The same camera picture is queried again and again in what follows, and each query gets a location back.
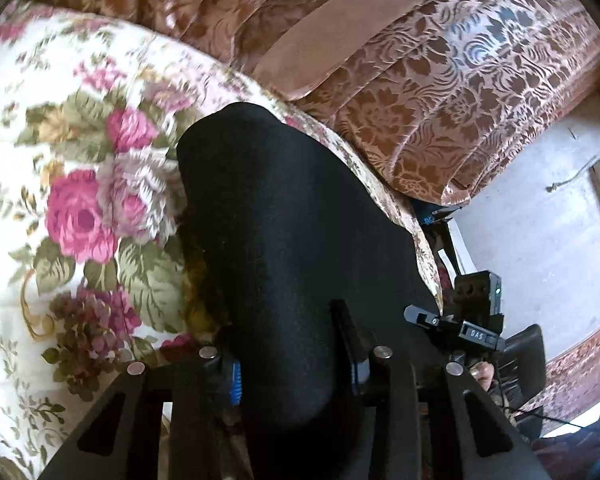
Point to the person's right hand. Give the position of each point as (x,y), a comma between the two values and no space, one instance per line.
(481,374)

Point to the red patterned rug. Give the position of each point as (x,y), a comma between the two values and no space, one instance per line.
(585,360)

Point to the black pants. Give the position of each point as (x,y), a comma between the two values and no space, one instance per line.
(280,235)

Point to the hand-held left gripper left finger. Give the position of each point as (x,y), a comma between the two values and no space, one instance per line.
(235,382)

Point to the floral bedsheet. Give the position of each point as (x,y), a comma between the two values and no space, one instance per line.
(55,135)

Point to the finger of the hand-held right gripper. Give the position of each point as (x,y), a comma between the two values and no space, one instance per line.
(430,321)

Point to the brown floral quilt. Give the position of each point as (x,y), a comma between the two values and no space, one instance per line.
(180,0)

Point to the black chair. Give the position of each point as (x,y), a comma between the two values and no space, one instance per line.
(525,370)

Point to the dark blue cloth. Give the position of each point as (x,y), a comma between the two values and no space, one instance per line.
(427,215)

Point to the brown floral pillow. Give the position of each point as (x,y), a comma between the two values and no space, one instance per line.
(455,110)

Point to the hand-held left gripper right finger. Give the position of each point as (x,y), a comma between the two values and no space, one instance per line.
(358,375)

